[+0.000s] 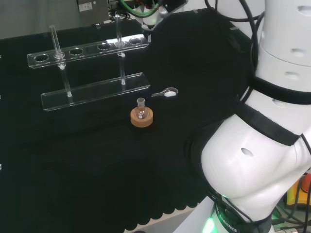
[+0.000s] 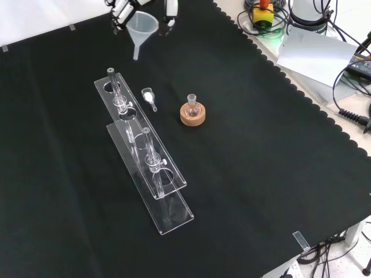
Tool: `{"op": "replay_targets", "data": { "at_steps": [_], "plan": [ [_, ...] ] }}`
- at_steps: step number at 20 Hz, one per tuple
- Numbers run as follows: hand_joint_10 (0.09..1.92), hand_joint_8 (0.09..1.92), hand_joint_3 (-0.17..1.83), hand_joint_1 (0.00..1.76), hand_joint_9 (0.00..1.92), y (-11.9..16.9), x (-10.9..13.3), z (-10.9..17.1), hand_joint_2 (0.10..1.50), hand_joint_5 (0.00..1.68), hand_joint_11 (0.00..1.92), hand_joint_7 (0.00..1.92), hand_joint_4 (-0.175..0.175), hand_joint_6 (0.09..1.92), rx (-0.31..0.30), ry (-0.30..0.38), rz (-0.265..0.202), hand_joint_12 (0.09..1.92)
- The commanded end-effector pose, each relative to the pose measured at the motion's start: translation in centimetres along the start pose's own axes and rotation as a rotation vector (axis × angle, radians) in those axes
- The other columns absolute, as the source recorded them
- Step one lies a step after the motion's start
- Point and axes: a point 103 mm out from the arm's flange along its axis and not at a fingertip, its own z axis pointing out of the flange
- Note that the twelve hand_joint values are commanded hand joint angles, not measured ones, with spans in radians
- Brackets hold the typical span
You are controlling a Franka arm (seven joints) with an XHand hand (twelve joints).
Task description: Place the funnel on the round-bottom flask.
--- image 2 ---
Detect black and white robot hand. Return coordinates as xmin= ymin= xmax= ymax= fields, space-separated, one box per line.
xmin=104 ymin=0 xmax=179 ymax=37

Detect clear plastic funnel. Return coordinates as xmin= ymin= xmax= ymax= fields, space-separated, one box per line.
xmin=125 ymin=10 xmax=159 ymax=61

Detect small glass weighing funnel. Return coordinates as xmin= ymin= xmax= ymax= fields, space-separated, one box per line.
xmin=141 ymin=87 xmax=158 ymax=112

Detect glass round-bottom flask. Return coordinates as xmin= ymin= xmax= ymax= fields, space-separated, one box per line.
xmin=185 ymin=93 xmax=201 ymax=118

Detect clear acrylic funnel stand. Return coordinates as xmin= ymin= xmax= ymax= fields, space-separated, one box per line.
xmin=93 ymin=68 xmax=195 ymax=236

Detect yellow stop button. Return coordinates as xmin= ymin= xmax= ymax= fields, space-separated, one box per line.
xmin=252 ymin=0 xmax=275 ymax=30

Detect black cloth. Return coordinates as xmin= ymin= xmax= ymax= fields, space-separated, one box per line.
xmin=0 ymin=0 xmax=371 ymax=278

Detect pale board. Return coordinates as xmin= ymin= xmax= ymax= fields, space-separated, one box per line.
xmin=276 ymin=24 xmax=360 ymax=88

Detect black tripod leg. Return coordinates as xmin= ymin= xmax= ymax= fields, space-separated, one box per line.
xmin=355 ymin=28 xmax=371 ymax=56

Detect black power adapter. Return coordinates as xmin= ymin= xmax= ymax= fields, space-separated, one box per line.
xmin=347 ymin=53 xmax=371 ymax=82

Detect clear tape strip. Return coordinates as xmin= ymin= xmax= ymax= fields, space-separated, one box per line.
xmin=292 ymin=231 xmax=311 ymax=251

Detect white power strip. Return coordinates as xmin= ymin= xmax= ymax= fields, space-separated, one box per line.
xmin=277 ymin=259 xmax=301 ymax=278

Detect black coiled cables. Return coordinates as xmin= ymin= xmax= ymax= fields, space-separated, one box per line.
xmin=237 ymin=0 xmax=291 ymax=37

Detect cork ring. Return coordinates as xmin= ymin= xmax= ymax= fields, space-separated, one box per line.
xmin=180 ymin=103 xmax=207 ymax=127

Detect black looped cable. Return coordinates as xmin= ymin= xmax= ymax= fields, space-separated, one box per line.
xmin=332 ymin=64 xmax=371 ymax=112

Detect black cable with ribbed plug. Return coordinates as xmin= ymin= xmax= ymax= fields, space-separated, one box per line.
xmin=338 ymin=108 xmax=371 ymax=134

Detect black cable bundle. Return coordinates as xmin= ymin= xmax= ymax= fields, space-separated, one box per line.
xmin=297 ymin=221 xmax=371 ymax=278

